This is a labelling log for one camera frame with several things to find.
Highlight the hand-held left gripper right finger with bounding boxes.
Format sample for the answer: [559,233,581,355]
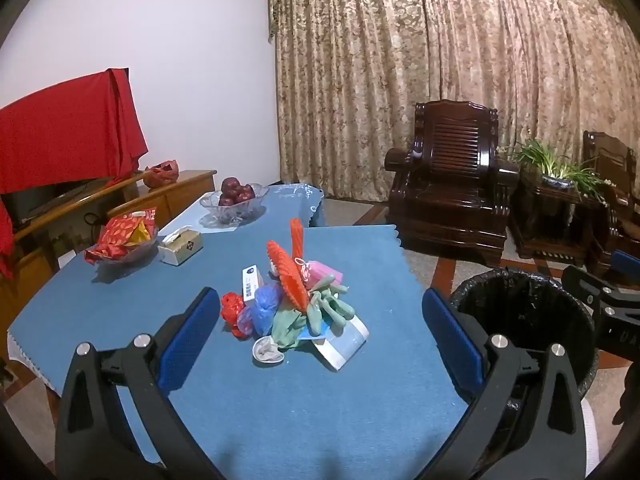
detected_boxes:
[421,288,587,480]

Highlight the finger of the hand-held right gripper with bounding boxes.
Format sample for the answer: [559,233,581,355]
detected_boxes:
[561,265,623,311]
[611,249,640,291]

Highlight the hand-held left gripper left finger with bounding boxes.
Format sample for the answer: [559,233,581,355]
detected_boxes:
[54,287,226,480]

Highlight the small red plastic bag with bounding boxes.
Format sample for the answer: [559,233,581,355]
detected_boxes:
[221,292,247,337]

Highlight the black waste bin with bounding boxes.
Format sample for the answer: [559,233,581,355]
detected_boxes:
[447,267,601,401]

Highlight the white tissue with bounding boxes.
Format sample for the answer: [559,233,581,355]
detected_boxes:
[252,337,286,364]

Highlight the blue plastic bag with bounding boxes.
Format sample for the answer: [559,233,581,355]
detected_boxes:
[237,284,279,337]

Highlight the white toothpaste carton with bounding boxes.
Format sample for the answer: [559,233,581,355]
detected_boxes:
[242,265,264,304]

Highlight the green rubber glove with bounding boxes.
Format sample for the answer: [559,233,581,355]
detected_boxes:
[305,284,357,337]
[270,307,313,351]

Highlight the white and blue box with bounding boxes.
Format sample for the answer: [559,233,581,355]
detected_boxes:
[309,314,370,372]

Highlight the dark wooden side table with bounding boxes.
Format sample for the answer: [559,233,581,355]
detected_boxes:
[507,167,608,268]

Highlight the dark wooden cushioned armchair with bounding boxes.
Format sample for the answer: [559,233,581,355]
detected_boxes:
[582,131,640,281]

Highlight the tissue box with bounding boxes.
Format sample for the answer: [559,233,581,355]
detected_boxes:
[158,228,205,266]

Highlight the glass snack bowl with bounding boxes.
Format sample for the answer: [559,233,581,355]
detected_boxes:
[85,225,160,267]

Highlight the green potted plant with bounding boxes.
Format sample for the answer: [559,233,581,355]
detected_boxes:
[500,139,613,206]

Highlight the pile of red snack packets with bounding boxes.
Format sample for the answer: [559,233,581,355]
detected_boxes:
[84,207,158,261]

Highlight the glass fruit bowl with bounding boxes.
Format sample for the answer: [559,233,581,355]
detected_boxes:
[200,183,269,223]

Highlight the wooden chair with curved back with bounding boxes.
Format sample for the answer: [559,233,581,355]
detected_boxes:
[106,191,171,223]
[12,172,151,271]

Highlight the dark wooden slatted armchair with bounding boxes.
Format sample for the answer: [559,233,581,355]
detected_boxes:
[385,100,521,267]

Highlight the black television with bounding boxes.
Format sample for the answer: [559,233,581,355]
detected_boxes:
[0,177,117,233]

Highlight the red cloth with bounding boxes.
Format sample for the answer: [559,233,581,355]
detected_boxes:
[0,67,149,281]

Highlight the beige patterned curtain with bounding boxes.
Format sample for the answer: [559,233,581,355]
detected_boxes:
[266,0,640,206]

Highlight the red plastic bag with handles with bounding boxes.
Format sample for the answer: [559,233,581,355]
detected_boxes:
[143,160,180,189]

